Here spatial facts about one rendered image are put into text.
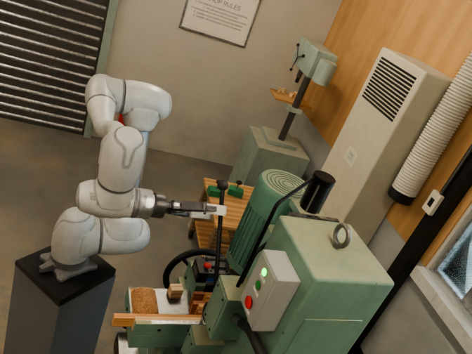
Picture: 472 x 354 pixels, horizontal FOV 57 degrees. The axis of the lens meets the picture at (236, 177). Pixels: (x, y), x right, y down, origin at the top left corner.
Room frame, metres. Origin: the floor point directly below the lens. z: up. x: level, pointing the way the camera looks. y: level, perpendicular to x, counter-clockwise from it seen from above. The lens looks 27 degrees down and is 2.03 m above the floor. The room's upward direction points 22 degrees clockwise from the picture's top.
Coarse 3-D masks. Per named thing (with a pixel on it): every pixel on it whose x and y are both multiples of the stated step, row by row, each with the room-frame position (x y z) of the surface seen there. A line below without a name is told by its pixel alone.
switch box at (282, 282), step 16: (272, 256) 0.80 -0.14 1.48; (256, 272) 0.80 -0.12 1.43; (272, 272) 0.76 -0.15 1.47; (288, 272) 0.77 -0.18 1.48; (272, 288) 0.73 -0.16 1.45; (288, 288) 0.74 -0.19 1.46; (256, 304) 0.75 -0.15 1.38; (272, 304) 0.74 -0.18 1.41; (288, 304) 0.75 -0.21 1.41; (256, 320) 0.73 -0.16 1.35; (272, 320) 0.75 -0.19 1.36
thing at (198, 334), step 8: (192, 328) 0.90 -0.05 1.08; (200, 328) 0.91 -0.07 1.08; (192, 336) 0.88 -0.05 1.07; (200, 336) 0.88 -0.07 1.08; (208, 336) 0.89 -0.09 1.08; (184, 344) 0.90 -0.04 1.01; (192, 344) 0.86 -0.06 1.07; (200, 344) 0.86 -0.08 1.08; (208, 344) 0.87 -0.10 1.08; (216, 344) 0.88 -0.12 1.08; (224, 344) 0.89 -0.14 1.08; (184, 352) 0.88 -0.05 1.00; (192, 352) 0.85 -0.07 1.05; (200, 352) 0.86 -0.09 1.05; (208, 352) 0.87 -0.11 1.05; (216, 352) 0.88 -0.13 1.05
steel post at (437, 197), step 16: (464, 160) 2.24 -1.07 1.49; (464, 176) 2.20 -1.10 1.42; (432, 192) 2.28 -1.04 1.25; (448, 192) 2.23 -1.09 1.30; (464, 192) 2.21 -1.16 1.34; (432, 208) 2.22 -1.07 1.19; (448, 208) 2.20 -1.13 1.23; (432, 224) 2.20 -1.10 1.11; (416, 240) 2.23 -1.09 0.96; (432, 240) 2.21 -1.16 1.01; (400, 256) 2.25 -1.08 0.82; (416, 256) 2.20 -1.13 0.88; (400, 272) 2.19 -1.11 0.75; (384, 304) 2.20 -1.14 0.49; (352, 352) 2.21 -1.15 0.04
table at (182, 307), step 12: (156, 288) 1.19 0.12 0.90; (168, 300) 1.15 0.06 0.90; (180, 300) 1.17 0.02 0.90; (132, 312) 1.04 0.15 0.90; (168, 312) 1.10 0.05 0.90; (180, 312) 1.12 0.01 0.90; (132, 336) 0.95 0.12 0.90; (144, 336) 0.97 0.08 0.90; (156, 336) 0.99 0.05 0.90; (168, 336) 1.01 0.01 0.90; (180, 336) 1.02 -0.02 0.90
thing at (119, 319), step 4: (116, 316) 0.97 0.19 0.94; (120, 316) 0.97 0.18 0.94; (124, 316) 0.98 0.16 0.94; (128, 316) 0.98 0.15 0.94; (132, 316) 0.99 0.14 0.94; (136, 316) 1.00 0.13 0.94; (140, 316) 1.00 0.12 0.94; (144, 316) 1.01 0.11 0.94; (148, 316) 1.01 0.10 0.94; (152, 316) 1.02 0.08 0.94; (156, 316) 1.03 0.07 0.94; (160, 316) 1.03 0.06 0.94; (164, 316) 1.04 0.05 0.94; (168, 316) 1.04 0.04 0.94; (172, 316) 1.05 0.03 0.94; (176, 316) 1.06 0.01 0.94; (180, 316) 1.06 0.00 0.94; (184, 316) 1.07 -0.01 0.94; (188, 316) 1.08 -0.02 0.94; (192, 316) 1.08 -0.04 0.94; (196, 316) 1.09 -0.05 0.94; (200, 316) 1.10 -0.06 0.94; (112, 320) 0.97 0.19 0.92; (116, 320) 0.96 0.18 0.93; (120, 320) 0.97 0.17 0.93; (124, 320) 0.97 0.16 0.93; (128, 320) 0.98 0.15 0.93; (132, 320) 0.98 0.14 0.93; (112, 324) 0.96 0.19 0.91; (116, 324) 0.96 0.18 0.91; (120, 324) 0.97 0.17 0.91; (124, 324) 0.97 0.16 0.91; (128, 324) 0.98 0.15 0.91
